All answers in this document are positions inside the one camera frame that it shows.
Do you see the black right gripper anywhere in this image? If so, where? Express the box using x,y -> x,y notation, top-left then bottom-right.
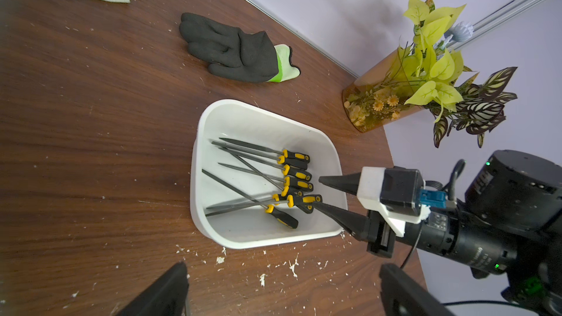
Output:
313,173 -> 518,272

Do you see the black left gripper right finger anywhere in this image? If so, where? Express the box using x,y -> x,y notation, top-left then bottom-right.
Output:
379,263 -> 454,316

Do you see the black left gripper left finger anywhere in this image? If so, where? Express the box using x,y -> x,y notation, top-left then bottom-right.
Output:
117,262 -> 190,316

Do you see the white plastic storage box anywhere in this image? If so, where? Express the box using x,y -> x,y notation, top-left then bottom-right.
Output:
190,99 -> 348,250

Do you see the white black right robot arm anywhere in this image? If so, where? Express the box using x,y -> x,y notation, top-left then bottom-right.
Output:
313,150 -> 561,315

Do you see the amber glass plant vase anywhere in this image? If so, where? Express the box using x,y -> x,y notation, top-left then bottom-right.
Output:
342,46 -> 422,133

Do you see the artificial green leafy plant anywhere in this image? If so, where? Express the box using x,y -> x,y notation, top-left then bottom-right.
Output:
386,0 -> 518,147

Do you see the black green work glove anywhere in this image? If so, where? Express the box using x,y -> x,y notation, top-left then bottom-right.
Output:
179,13 -> 301,83

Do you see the aluminium corner frame post right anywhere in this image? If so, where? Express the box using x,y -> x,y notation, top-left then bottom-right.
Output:
449,0 -> 546,51

